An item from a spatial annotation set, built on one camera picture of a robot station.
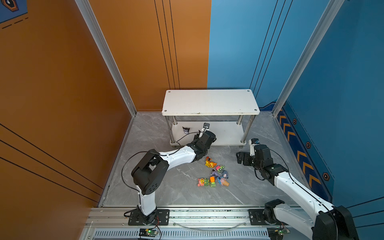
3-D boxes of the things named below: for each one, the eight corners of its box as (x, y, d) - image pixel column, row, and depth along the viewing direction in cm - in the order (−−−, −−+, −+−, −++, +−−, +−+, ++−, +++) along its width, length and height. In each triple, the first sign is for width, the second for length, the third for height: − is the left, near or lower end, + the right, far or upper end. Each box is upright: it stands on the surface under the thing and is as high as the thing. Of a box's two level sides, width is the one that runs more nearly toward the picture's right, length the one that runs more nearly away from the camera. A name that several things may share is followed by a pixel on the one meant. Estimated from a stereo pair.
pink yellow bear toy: (197, 186, 85) (197, 184, 82) (197, 180, 87) (197, 178, 84) (209, 186, 85) (209, 184, 82) (209, 180, 87) (209, 178, 84)
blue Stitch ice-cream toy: (217, 186, 85) (218, 184, 83) (216, 172, 90) (217, 170, 88) (228, 186, 85) (229, 184, 83) (226, 172, 90) (227, 170, 88)
